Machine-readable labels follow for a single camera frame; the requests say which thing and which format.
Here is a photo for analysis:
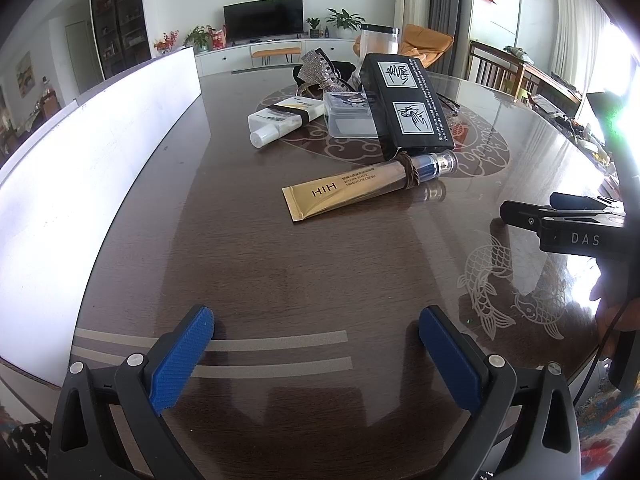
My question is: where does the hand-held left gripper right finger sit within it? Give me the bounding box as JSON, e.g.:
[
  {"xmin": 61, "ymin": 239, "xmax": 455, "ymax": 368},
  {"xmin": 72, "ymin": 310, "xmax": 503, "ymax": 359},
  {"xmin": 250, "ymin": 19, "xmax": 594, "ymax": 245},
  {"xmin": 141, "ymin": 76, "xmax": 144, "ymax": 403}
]
[{"xmin": 417, "ymin": 305, "xmax": 583, "ymax": 480}]

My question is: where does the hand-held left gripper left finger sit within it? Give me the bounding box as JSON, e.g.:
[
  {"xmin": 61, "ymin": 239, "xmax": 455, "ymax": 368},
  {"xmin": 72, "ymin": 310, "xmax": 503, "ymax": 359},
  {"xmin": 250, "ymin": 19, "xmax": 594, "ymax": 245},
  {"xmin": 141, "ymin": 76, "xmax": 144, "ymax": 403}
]
[{"xmin": 47, "ymin": 304, "xmax": 216, "ymax": 480}]

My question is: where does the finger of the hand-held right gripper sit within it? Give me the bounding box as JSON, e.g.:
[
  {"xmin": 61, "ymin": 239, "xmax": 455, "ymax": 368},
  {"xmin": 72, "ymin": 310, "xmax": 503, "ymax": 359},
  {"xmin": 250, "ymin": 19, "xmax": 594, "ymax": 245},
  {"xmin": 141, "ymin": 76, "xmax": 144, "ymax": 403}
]
[
  {"xmin": 537, "ymin": 216, "xmax": 633, "ymax": 260},
  {"xmin": 500, "ymin": 192, "xmax": 627, "ymax": 233}
]

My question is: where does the thin black wire bundle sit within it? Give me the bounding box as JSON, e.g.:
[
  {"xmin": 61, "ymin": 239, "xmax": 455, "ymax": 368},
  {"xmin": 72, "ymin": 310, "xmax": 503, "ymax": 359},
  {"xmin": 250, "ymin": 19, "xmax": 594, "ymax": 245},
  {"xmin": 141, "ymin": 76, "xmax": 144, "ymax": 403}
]
[{"xmin": 434, "ymin": 91, "xmax": 462, "ymax": 119}]

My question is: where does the rhinestone hair claw clip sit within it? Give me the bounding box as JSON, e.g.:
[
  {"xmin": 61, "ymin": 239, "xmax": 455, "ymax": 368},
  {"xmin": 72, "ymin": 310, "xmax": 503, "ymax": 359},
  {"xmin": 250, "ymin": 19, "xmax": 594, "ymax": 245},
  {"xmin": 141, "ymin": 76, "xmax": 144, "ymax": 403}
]
[{"xmin": 292, "ymin": 49, "xmax": 358, "ymax": 98}]

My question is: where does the person's right hand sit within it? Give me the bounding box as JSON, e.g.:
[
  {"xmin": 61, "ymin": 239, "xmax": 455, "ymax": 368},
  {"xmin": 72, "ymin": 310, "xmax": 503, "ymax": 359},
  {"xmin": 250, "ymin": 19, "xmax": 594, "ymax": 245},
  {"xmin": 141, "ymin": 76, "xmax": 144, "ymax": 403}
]
[{"xmin": 594, "ymin": 258, "xmax": 640, "ymax": 333}]

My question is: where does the white sheer curtain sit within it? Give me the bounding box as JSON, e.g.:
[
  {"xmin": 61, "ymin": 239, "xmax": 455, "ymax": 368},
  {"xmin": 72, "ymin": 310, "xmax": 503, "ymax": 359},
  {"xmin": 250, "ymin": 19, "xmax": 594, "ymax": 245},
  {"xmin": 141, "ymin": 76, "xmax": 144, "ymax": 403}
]
[{"xmin": 555, "ymin": 0, "xmax": 617, "ymax": 106}]

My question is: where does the colourful floor rug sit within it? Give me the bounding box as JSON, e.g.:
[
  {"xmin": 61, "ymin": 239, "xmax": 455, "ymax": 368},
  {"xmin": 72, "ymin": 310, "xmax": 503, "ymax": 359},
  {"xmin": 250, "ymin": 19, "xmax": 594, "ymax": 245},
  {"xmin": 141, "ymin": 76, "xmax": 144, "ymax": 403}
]
[{"xmin": 575, "ymin": 385, "xmax": 640, "ymax": 480}]

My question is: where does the black white patterned mat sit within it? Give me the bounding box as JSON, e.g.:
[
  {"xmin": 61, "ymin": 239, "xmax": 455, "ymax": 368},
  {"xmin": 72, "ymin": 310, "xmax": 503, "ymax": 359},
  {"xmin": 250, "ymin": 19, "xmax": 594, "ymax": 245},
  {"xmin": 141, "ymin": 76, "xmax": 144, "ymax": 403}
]
[{"xmin": 0, "ymin": 422, "xmax": 52, "ymax": 480}]

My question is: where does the gold cream tube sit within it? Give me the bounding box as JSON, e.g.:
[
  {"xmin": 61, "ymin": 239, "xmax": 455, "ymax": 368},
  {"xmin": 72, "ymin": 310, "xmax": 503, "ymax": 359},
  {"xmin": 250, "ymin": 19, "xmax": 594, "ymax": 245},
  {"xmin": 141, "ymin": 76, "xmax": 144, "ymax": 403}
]
[{"xmin": 281, "ymin": 150, "xmax": 458, "ymax": 223}]

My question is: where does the clear plastic box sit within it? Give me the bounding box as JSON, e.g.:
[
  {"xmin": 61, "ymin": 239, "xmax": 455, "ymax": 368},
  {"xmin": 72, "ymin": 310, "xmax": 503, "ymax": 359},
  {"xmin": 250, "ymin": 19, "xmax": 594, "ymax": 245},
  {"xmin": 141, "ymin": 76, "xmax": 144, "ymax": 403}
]
[{"xmin": 322, "ymin": 91, "xmax": 381, "ymax": 138}]

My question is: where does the orange lounge chair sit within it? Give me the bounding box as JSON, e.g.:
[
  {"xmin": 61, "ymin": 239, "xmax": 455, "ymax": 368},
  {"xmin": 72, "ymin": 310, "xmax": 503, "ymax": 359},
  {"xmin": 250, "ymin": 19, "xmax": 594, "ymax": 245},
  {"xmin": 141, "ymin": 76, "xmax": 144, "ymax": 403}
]
[{"xmin": 398, "ymin": 24, "xmax": 455, "ymax": 73}]

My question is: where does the black box with grey labels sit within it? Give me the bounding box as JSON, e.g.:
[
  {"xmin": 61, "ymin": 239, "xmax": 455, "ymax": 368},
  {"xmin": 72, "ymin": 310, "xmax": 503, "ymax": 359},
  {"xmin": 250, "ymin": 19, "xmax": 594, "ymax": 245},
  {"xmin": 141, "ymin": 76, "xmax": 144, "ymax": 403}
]
[{"xmin": 361, "ymin": 52, "xmax": 456, "ymax": 158}]

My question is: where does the large white foam board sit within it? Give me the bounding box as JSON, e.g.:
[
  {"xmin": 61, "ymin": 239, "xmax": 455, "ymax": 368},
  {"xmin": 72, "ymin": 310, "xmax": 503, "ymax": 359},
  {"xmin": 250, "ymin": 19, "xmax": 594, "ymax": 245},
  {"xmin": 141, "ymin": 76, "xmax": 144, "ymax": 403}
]
[{"xmin": 0, "ymin": 46, "xmax": 202, "ymax": 388}]

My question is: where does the grey curtain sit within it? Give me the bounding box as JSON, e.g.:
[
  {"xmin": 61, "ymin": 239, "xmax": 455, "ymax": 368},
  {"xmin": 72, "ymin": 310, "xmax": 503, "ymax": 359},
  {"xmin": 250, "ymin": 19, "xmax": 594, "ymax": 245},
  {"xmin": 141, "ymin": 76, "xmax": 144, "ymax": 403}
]
[{"xmin": 429, "ymin": 0, "xmax": 473, "ymax": 78}]

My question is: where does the clear jar with black lid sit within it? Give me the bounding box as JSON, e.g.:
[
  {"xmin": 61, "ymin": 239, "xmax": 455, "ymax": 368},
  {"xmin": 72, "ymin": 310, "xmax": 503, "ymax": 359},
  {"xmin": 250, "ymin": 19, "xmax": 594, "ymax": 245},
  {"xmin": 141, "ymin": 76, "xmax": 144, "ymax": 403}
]
[{"xmin": 359, "ymin": 24, "xmax": 401, "ymax": 58}]

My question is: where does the white bottle with black band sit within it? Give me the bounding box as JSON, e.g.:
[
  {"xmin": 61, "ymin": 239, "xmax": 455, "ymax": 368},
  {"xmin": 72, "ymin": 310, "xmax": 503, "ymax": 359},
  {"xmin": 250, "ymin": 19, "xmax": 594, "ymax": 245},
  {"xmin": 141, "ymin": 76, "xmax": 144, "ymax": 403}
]
[{"xmin": 247, "ymin": 97, "xmax": 326, "ymax": 149}]

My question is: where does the large green potted plant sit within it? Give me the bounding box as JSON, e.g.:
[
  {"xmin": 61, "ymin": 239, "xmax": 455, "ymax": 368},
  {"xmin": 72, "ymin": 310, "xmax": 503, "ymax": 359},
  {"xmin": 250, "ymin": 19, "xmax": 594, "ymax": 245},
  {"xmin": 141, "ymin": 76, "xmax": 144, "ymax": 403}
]
[{"xmin": 326, "ymin": 8, "xmax": 366, "ymax": 37}]

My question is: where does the cluttered side table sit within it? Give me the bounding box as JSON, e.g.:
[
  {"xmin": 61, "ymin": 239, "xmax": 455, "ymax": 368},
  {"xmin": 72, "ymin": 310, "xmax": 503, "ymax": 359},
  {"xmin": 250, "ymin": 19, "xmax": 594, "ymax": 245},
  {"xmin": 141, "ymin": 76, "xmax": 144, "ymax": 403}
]
[{"xmin": 0, "ymin": 75, "xmax": 66, "ymax": 153}]

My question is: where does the orange bench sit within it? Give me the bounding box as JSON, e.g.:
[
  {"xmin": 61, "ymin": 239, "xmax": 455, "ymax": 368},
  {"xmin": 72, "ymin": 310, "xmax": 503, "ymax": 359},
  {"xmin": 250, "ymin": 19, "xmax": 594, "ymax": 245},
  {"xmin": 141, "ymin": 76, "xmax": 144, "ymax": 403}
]
[{"xmin": 250, "ymin": 46, "xmax": 302, "ymax": 67}]

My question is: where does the white television cabinet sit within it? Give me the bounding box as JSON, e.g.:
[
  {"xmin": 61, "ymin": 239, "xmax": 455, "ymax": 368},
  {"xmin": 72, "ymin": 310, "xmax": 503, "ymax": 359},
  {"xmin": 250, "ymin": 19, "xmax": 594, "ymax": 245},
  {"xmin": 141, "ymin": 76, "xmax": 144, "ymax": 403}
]
[{"xmin": 194, "ymin": 37, "xmax": 366, "ymax": 78}]

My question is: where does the red flower arrangement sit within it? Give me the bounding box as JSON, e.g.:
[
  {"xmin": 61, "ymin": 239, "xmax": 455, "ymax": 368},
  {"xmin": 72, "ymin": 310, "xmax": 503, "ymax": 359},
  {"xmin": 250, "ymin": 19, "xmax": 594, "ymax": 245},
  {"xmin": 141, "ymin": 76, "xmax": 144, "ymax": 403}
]
[{"xmin": 153, "ymin": 30, "xmax": 180, "ymax": 56}]

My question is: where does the white door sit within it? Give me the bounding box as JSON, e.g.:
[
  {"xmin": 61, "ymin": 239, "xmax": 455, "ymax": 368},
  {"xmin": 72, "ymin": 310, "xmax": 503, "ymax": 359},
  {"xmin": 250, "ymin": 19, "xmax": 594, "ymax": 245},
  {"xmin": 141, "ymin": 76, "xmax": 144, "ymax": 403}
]
[{"xmin": 62, "ymin": 20, "xmax": 103, "ymax": 93}]

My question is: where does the bushy green potted plant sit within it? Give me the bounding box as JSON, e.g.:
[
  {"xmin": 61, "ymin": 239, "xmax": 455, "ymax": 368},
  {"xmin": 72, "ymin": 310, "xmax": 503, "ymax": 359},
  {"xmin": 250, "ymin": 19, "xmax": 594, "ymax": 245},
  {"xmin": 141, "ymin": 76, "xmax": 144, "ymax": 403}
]
[{"xmin": 183, "ymin": 25, "xmax": 216, "ymax": 52}]

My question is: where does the black flat television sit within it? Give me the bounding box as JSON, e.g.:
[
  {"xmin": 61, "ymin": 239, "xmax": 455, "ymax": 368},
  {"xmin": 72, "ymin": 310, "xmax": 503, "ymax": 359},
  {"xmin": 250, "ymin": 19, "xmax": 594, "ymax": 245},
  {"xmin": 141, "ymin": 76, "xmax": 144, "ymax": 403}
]
[{"xmin": 223, "ymin": 0, "xmax": 304, "ymax": 42}]

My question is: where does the dark glass display cabinet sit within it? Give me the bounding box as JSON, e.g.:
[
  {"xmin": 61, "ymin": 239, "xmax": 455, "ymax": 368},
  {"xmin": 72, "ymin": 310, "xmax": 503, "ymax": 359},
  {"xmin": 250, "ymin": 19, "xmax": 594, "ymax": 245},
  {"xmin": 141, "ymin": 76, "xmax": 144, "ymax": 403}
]
[{"xmin": 90, "ymin": 0, "xmax": 152, "ymax": 80}]

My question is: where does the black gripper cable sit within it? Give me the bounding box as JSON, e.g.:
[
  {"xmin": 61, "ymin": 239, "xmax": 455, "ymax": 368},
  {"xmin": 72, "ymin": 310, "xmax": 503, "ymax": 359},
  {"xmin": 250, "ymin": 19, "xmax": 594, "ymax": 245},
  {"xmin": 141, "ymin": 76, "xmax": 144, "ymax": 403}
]
[{"xmin": 574, "ymin": 300, "xmax": 632, "ymax": 406}]

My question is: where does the brown hair tie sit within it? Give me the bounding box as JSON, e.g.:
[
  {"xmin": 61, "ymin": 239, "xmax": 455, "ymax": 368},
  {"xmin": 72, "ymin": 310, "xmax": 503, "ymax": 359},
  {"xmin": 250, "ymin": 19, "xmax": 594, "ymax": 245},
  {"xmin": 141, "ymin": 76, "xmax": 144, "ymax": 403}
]
[{"xmin": 395, "ymin": 151, "xmax": 418, "ymax": 189}]

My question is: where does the wooden sofa frame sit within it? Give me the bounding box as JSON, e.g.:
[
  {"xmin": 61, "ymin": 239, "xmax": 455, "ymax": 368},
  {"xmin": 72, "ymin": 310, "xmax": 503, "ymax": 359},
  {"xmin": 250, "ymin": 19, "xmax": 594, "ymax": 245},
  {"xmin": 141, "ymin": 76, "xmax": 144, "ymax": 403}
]
[{"xmin": 467, "ymin": 40, "xmax": 583, "ymax": 121}]

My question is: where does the framed wall painting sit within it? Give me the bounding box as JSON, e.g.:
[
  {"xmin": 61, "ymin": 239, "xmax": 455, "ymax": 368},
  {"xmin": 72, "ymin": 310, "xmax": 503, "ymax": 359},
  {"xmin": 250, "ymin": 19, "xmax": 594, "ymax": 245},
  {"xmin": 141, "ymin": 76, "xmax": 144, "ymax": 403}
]
[{"xmin": 15, "ymin": 52, "xmax": 35, "ymax": 96}]

